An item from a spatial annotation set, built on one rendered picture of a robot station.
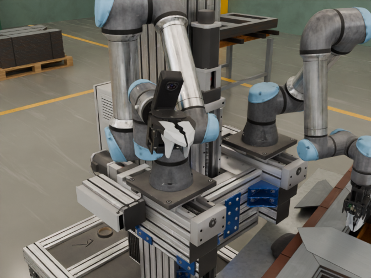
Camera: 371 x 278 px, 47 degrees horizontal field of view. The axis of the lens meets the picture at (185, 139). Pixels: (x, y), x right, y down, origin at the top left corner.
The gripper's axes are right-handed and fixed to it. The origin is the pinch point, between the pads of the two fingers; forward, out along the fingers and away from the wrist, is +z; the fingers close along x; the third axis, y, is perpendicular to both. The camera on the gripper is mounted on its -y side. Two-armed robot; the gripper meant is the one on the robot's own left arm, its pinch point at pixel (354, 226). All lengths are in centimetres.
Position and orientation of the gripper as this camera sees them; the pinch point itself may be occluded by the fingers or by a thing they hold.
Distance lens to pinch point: 168.3
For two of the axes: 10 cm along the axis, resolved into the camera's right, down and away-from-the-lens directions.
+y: -5.9, 3.4, -7.3
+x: 8.1, 2.5, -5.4
